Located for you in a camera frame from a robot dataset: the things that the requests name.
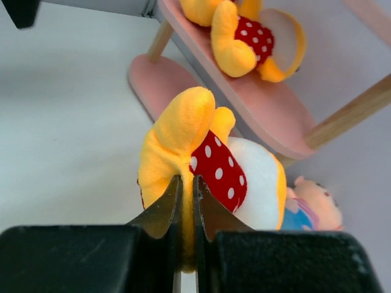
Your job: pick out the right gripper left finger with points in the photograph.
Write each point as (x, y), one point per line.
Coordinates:
(156, 255)

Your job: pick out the small baby doll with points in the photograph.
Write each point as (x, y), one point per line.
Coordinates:
(310, 207)

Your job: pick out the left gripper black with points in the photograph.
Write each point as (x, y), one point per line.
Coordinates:
(22, 12)

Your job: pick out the yellow plush dotted dress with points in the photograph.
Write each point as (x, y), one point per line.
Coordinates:
(247, 37)
(192, 138)

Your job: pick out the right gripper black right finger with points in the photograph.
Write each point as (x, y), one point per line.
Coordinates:
(211, 218)

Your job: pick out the pink three-tier shelf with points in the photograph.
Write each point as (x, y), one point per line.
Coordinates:
(271, 111)

